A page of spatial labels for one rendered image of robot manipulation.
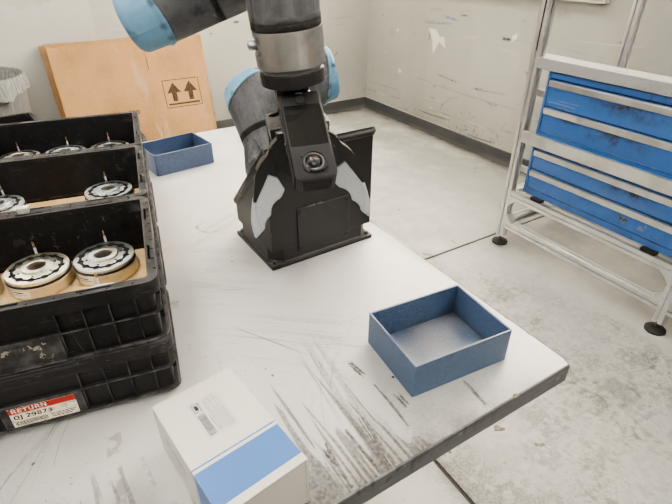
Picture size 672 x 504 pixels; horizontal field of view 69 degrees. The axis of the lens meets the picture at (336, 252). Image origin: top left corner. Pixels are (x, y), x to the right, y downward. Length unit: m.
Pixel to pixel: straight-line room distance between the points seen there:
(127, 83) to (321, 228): 2.92
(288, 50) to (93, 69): 3.38
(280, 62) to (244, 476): 0.47
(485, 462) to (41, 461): 1.22
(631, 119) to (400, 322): 1.50
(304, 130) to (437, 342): 0.54
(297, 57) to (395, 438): 0.55
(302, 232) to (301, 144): 0.61
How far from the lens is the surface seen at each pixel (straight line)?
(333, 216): 1.14
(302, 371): 0.88
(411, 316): 0.95
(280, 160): 0.57
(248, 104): 1.15
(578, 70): 2.29
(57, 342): 0.80
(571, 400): 1.94
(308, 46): 0.54
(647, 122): 2.19
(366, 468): 0.76
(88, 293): 0.74
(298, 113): 0.54
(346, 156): 0.59
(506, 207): 2.62
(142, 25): 0.63
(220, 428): 0.70
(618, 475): 1.80
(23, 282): 0.95
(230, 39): 4.27
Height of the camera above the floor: 1.33
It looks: 32 degrees down
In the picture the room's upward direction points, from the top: straight up
